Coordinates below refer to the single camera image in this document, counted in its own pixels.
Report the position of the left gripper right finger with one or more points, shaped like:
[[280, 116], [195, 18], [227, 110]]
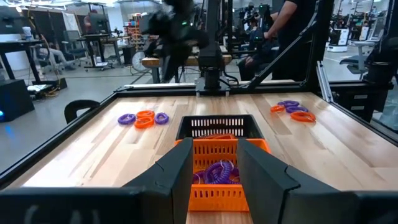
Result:
[[264, 186]]

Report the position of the black desk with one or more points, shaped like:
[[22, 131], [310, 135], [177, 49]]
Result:
[[18, 43]]

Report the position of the black work table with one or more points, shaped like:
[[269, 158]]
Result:
[[99, 36]]

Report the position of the person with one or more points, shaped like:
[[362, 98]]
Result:
[[90, 21], [255, 65], [53, 54], [295, 37]]

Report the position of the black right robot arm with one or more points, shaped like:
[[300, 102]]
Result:
[[214, 46]]

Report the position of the orange plastic basket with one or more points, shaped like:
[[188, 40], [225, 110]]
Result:
[[217, 187]]

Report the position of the white cup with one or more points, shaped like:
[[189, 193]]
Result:
[[27, 33]]

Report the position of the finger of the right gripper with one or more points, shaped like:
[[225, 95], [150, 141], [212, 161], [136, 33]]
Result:
[[179, 68], [168, 68]]

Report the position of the wooden top bench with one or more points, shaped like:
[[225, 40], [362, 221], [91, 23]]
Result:
[[149, 61]]

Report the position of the black plastic basket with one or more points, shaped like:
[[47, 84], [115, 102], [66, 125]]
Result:
[[185, 127]]

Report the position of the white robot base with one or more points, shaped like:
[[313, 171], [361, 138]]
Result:
[[337, 40]]

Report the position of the round background fan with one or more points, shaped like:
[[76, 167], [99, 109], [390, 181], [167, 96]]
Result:
[[139, 61]]

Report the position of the silver frame rail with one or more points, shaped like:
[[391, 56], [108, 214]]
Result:
[[325, 84]]

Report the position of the black aluminium table frame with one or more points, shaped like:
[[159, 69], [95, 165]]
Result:
[[149, 92]]

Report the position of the parts shelf with boxes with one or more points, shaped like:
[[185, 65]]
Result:
[[135, 31]]

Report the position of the black box with blue light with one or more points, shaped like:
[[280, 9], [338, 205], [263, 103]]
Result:
[[15, 99]]

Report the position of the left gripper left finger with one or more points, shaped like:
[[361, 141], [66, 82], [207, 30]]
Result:
[[168, 186]]

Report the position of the grey office chair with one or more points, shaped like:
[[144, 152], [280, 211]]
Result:
[[73, 43], [357, 59]]

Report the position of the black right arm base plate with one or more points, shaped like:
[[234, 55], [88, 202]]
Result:
[[213, 91]]

